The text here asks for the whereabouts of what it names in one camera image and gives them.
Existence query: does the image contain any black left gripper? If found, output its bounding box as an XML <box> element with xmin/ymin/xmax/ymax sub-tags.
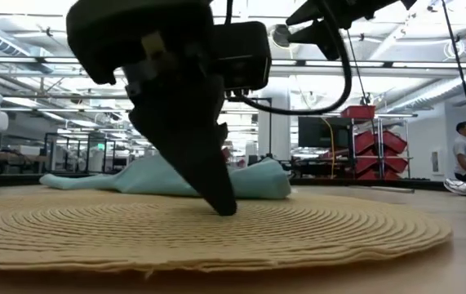
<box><xmin>65</xmin><ymin>0</ymin><xmax>217</xmax><ymax>99</ymax></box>

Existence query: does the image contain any teal cloth napkin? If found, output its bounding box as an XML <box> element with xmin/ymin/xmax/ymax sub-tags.
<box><xmin>39</xmin><ymin>154</ymin><xmax>293</xmax><ymax>201</ymax></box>

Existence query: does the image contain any round yellow woven placemat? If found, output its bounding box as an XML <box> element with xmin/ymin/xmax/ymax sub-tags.
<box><xmin>0</xmin><ymin>188</ymin><xmax>454</xmax><ymax>274</ymax></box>

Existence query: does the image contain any silver knife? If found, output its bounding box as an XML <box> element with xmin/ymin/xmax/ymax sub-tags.
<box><xmin>348</xmin><ymin>185</ymin><xmax>416</xmax><ymax>194</ymax></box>

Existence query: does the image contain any red box on rack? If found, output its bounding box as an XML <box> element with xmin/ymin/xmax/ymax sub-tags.
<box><xmin>340</xmin><ymin>105</ymin><xmax>376</xmax><ymax>120</ymax></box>

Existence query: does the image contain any white building column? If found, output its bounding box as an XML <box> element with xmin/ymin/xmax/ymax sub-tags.
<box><xmin>256</xmin><ymin>89</ymin><xmax>292</xmax><ymax>161</ymax></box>

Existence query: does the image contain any black monitor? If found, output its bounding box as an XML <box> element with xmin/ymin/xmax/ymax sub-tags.
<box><xmin>297</xmin><ymin>116</ymin><xmax>354</xmax><ymax>149</ymax></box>

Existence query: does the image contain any silver metal shelf rack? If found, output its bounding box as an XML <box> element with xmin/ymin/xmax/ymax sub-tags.
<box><xmin>350</xmin><ymin>113</ymin><xmax>418</xmax><ymax>180</ymax></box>

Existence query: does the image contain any thin black slanted pole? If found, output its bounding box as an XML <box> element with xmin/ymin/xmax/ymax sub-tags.
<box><xmin>440</xmin><ymin>0</ymin><xmax>466</xmax><ymax>163</ymax></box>

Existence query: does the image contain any cluttered background workbench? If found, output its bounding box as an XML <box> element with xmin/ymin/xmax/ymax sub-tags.
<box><xmin>0</xmin><ymin>145</ymin><xmax>48</xmax><ymax>176</ymax></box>

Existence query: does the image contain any person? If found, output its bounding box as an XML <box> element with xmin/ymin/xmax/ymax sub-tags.
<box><xmin>452</xmin><ymin>121</ymin><xmax>466</xmax><ymax>183</ymax></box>

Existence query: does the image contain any black ceiling cord reel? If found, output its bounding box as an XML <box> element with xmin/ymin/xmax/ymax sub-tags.
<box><xmin>271</xmin><ymin>23</ymin><xmax>293</xmax><ymax>49</ymax></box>

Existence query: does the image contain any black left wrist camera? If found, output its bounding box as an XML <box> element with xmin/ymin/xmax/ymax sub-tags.
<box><xmin>211</xmin><ymin>20</ymin><xmax>273</xmax><ymax>91</ymax></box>

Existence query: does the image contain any yellow hanging cable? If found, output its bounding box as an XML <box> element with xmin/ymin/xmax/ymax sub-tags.
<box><xmin>321</xmin><ymin>117</ymin><xmax>336</xmax><ymax>177</ymax></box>

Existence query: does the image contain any black metal cage frame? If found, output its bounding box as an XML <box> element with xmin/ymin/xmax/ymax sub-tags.
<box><xmin>43</xmin><ymin>132</ymin><xmax>118</xmax><ymax>173</ymax></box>

